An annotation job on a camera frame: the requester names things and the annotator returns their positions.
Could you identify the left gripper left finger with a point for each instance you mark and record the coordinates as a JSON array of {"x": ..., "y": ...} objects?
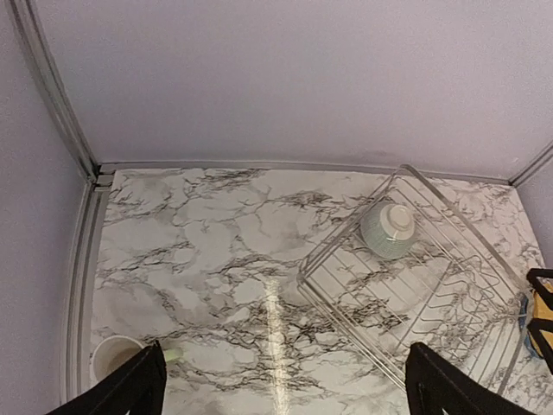
[{"x": 136, "y": 388}]

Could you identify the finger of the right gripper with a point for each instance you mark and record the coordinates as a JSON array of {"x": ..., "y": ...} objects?
[
  {"x": 535, "y": 277},
  {"x": 538, "y": 329}
]

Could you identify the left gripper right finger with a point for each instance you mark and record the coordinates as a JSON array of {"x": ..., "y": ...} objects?
[{"x": 434, "y": 386}]

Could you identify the yellow plate back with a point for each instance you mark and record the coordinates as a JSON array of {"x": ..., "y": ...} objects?
[{"x": 542, "y": 311}]

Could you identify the blue dotted plate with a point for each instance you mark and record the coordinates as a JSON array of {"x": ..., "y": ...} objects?
[{"x": 522, "y": 325}]

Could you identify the green mug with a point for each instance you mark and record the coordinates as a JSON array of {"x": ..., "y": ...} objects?
[{"x": 111, "y": 353}]

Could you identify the white ribbed bowl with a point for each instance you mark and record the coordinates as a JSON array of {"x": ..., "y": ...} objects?
[{"x": 388, "y": 230}]

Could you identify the right aluminium post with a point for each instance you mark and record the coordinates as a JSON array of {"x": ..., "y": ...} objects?
[{"x": 536, "y": 165}]

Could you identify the aluminium post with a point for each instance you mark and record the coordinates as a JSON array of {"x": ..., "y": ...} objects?
[
  {"x": 536, "y": 165},
  {"x": 42, "y": 66}
]

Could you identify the wire dish rack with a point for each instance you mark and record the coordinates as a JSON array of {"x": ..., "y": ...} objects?
[{"x": 452, "y": 290}]

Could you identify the left aluminium post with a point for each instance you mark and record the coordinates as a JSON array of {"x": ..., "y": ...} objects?
[{"x": 42, "y": 66}]

